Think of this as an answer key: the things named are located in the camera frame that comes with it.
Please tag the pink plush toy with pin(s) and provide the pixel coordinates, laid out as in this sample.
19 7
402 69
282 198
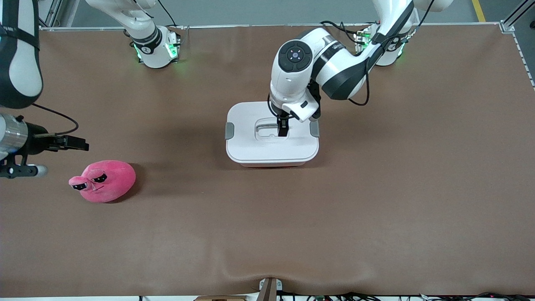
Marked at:
108 184

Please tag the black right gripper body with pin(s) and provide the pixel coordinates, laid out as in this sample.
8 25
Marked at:
39 142

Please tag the pink plastic storage box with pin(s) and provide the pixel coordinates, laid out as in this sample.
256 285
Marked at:
271 165

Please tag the aluminium frame profile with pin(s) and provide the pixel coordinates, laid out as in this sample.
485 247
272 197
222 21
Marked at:
52 12
508 27

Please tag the white box lid grey clips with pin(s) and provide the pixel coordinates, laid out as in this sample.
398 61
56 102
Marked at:
250 146

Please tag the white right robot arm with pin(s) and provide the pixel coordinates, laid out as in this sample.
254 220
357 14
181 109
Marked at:
21 62

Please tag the brown table mat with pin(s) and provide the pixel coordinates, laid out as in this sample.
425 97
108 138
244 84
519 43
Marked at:
267 230

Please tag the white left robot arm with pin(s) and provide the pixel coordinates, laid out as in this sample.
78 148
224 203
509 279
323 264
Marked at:
292 79

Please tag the metal clamp bracket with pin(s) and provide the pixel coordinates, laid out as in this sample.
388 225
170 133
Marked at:
269 286

